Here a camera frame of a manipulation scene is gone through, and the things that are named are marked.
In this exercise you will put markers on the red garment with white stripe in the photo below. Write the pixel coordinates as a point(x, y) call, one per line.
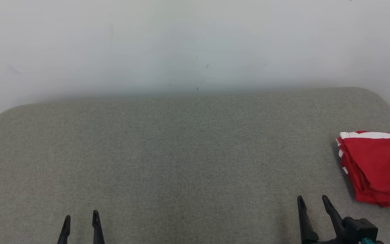
point(381, 159)

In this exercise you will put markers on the grey fabric sofa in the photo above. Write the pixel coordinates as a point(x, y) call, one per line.
point(181, 152)

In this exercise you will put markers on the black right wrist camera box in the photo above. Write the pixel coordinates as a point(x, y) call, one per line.
point(362, 228)

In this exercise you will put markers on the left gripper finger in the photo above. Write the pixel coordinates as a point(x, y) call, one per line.
point(97, 230)
point(64, 234)

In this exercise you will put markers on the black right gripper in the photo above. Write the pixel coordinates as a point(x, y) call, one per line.
point(330, 242)

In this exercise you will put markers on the red shirt with white sleeves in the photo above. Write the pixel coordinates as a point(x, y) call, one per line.
point(371, 199)

